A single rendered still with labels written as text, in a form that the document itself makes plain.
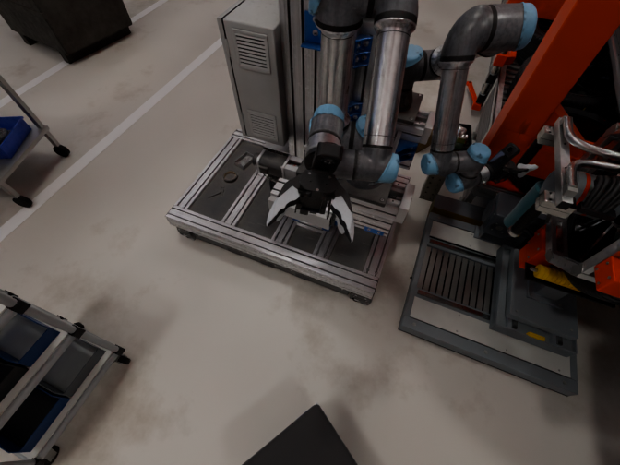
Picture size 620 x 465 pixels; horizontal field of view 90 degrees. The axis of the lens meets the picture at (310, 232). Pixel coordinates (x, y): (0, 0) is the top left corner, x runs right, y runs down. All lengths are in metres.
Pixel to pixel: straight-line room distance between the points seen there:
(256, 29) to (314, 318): 1.34
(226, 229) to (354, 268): 0.75
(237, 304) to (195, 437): 0.63
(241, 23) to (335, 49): 0.40
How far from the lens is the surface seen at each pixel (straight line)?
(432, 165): 1.15
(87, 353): 1.83
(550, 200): 1.19
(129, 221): 2.38
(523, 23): 1.17
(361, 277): 1.63
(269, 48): 1.18
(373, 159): 0.78
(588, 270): 1.34
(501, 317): 1.88
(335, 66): 0.92
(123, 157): 2.86
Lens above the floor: 1.68
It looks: 57 degrees down
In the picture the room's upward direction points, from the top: straight up
